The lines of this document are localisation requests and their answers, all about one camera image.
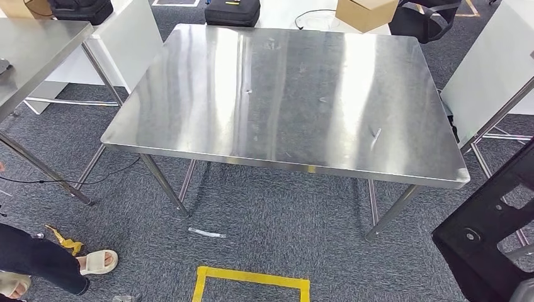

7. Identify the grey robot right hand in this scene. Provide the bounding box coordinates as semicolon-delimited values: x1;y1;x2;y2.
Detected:
506;277;534;302

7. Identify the black plastic frame part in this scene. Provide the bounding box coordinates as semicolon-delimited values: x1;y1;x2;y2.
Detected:
431;137;534;302

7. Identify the stainless steel workbench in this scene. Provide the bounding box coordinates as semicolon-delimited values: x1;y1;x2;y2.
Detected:
99;23;472;244

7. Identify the crumpled yellow tape piece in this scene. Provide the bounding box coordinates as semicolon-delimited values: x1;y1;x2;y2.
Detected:
45;225;85;257

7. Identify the person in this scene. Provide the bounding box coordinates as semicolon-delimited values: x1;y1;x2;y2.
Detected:
0;223;120;302

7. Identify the white plastic strip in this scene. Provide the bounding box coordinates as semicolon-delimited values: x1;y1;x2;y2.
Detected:
188;226;227;240

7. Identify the yellow floor tape square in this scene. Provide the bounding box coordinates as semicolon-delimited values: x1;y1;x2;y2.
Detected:
191;266;312;302

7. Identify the stainless steel table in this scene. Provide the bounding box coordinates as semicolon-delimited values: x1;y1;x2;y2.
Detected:
0;18;125;208
458;77;534;261

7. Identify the white partition board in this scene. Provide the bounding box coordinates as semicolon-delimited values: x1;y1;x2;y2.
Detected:
440;0;534;149
23;0;164;116

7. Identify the black office chair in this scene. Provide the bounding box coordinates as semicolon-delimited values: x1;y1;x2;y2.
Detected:
388;0;463;45

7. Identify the black bag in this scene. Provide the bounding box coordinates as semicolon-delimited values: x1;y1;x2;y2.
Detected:
48;0;115;26

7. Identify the black zip case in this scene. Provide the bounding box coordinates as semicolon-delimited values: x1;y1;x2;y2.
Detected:
204;0;262;29

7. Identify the brown cardboard box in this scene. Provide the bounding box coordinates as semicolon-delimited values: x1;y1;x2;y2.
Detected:
334;0;400;34
0;0;54;20

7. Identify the black floor cable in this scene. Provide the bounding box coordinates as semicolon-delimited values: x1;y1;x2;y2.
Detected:
0;157;142;187

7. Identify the black desk cable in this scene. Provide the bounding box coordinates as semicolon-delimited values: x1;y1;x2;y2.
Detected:
293;9;338;31

